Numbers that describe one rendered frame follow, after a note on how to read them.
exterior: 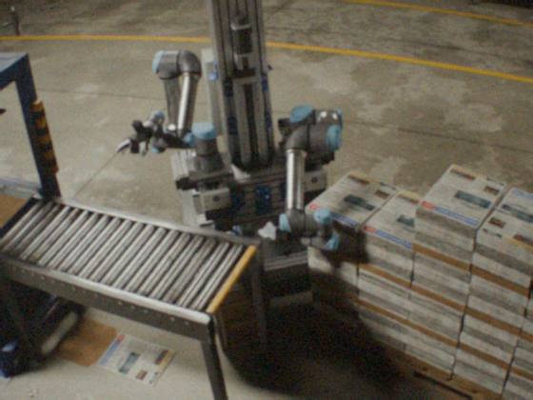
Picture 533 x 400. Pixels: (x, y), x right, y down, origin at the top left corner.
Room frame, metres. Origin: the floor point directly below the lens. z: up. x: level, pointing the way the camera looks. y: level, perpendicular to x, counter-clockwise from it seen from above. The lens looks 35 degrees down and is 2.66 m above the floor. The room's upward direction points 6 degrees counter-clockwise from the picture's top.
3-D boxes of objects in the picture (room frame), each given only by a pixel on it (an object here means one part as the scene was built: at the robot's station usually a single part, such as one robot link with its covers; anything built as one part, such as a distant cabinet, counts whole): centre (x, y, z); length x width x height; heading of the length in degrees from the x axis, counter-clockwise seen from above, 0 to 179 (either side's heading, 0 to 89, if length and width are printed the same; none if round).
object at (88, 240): (2.49, 0.88, 0.77); 0.47 x 0.05 x 0.05; 154
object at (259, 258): (2.66, 0.65, 0.74); 1.34 x 0.05 x 0.12; 64
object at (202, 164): (3.01, 0.27, 0.87); 0.15 x 0.15 x 0.10
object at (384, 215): (2.29, -0.72, 0.42); 1.17 x 0.39 x 0.83; 46
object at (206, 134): (3.01, 0.28, 0.98); 0.13 x 0.12 x 0.14; 73
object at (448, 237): (2.20, -0.82, 0.95); 0.38 x 0.29 x 0.23; 138
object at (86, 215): (2.55, 0.99, 0.77); 0.47 x 0.05 x 0.05; 154
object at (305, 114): (3.08, -0.22, 0.98); 0.13 x 0.12 x 0.14; 81
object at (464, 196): (2.20, -0.82, 1.06); 0.37 x 0.29 x 0.01; 138
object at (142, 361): (2.45, 0.79, 0.00); 0.37 x 0.28 x 0.01; 64
